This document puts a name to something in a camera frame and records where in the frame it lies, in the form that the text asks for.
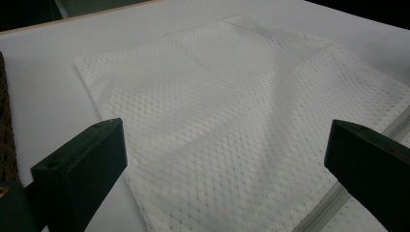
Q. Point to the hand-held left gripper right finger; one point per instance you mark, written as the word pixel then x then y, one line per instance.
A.
pixel 374 167

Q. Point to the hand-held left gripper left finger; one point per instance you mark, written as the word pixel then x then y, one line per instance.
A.
pixel 80 167

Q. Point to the brown wicker basket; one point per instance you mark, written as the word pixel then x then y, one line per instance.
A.
pixel 5 129

